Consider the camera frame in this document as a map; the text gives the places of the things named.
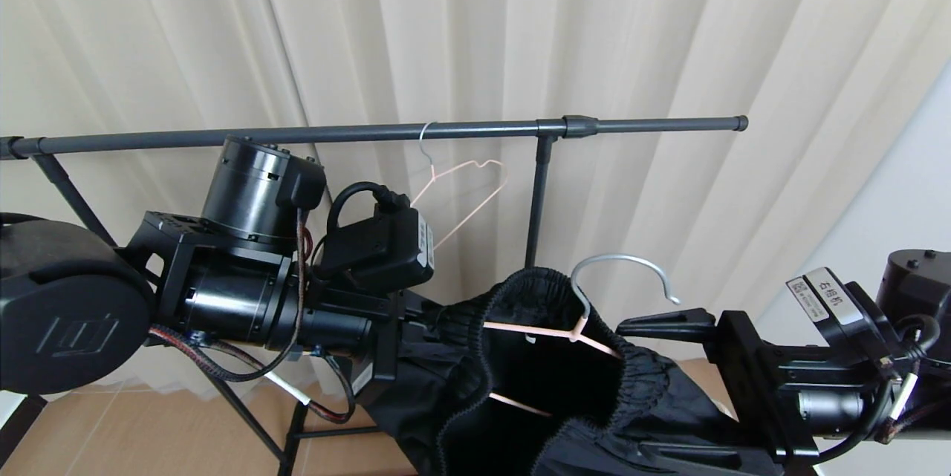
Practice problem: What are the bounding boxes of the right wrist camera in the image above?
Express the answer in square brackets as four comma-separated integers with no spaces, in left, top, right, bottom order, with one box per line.
[786,267,924,371]

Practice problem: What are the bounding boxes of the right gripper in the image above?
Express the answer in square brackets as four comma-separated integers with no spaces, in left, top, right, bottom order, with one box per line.
[615,307,894,476]

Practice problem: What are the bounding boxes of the black cable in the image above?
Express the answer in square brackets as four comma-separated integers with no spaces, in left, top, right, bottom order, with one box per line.
[325,181,411,241]
[816,313,943,463]

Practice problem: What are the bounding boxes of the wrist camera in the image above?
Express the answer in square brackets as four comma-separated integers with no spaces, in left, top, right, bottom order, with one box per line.
[786,267,924,371]
[308,205,437,313]

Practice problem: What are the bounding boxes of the black clothes rack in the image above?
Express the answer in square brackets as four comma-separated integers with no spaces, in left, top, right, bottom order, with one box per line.
[0,114,749,476]

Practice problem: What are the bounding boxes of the pink clothes hanger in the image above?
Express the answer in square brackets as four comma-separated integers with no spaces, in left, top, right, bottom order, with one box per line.
[483,253,682,417]
[412,122,510,250]

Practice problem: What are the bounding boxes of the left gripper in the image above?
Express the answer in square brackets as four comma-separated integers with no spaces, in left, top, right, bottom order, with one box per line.
[181,253,407,408]

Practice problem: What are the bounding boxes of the black shorts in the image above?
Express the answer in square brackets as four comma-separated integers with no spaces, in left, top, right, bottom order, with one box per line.
[364,266,781,476]

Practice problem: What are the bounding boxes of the white curtain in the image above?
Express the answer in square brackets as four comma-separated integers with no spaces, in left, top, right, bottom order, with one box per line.
[0,0,951,402]

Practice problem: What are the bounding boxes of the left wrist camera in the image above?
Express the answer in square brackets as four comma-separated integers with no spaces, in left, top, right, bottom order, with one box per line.
[308,205,437,313]

